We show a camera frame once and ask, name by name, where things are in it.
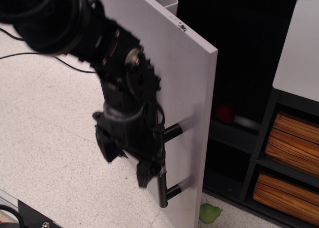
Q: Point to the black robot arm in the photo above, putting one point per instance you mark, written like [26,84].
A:
[80,28]

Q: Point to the dark grey shelf unit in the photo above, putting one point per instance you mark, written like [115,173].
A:
[235,154]

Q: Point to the red toy apple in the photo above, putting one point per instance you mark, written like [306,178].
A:
[225,113]

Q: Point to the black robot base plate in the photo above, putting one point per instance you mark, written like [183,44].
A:
[34,219]

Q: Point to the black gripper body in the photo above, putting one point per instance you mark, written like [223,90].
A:
[135,133]

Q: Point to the white cabinet top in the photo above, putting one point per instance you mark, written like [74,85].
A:
[298,68]

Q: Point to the green toy pear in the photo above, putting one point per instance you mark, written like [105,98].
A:
[209,213]

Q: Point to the grey toy fridge door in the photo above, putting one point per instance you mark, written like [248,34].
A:
[186,64]

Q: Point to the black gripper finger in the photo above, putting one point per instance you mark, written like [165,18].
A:
[145,172]
[107,145]

